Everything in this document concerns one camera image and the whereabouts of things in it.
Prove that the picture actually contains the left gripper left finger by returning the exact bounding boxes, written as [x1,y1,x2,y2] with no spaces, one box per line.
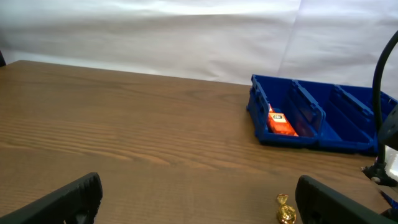
[0,172,103,224]

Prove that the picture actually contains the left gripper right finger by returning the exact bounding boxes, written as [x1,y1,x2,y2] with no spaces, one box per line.
[294,174,398,224]

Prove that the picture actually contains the gold candy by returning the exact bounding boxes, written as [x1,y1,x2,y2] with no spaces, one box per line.
[276,193,298,224]

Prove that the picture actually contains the blue candy pack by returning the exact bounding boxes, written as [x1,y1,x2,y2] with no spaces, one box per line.
[381,190,398,210]

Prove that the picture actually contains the blue tray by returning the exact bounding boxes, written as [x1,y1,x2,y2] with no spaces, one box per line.
[247,73,398,156]

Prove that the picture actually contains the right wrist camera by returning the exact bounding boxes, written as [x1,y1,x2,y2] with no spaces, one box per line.
[384,149,398,183]

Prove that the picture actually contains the black cable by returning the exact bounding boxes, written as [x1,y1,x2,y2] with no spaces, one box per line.
[361,29,398,187]

